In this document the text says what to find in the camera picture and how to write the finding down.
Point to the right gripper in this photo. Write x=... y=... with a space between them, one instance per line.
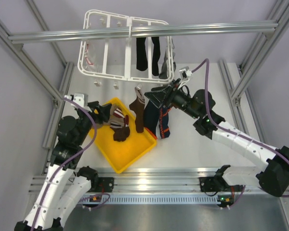
x=157 y=98

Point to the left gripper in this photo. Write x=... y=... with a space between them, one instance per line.
x=100 y=118

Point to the brown sock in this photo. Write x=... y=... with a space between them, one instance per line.
x=137 y=106
x=119 y=123

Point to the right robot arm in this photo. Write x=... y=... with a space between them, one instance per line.
x=271 y=165

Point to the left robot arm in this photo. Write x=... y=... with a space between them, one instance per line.
x=54 y=205

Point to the white clip drying hanger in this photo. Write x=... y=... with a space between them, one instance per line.
x=115 y=59

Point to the grey sock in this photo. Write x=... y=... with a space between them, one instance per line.
x=168 y=66

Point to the navy orange underwear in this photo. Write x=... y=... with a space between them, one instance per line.
x=157 y=118

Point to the black sock left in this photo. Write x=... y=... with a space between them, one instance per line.
x=141 y=58

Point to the black sock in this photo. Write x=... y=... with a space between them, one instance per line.
x=141 y=58
x=156 y=56

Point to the yellow plastic tray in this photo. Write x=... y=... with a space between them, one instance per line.
x=122 y=154

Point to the black sock right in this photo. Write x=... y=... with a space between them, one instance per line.
x=156 y=56

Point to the aluminium crossbar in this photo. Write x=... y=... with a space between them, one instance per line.
x=144 y=31

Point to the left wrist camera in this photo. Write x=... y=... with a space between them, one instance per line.
x=80 y=99

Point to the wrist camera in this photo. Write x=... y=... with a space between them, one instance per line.
x=185 y=73
x=80 y=99

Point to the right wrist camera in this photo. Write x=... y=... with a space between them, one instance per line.
x=185 y=73

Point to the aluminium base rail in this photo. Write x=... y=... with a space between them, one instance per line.
x=157 y=180

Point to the slotted cable duct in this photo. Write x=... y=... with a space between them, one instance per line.
x=157 y=199

